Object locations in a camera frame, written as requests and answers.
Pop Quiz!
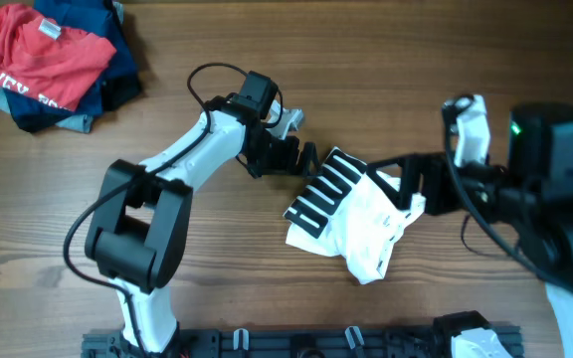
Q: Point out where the white Puma t-shirt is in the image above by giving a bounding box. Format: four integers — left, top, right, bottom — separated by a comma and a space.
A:
284, 147, 426, 284

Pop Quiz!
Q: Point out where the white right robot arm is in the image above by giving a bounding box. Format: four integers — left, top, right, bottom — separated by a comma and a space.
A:
367, 152, 573, 357

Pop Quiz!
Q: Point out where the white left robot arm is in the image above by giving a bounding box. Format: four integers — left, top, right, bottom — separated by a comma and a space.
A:
82, 96, 314, 357

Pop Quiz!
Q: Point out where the navy blue folded garment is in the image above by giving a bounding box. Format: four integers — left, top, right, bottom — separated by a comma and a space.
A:
3, 0, 142, 133

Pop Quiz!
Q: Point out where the red folded t-shirt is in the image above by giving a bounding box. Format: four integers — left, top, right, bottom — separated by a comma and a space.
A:
0, 3, 116, 111

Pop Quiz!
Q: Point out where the grey folded garment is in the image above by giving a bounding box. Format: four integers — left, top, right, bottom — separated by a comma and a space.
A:
0, 89, 95, 133

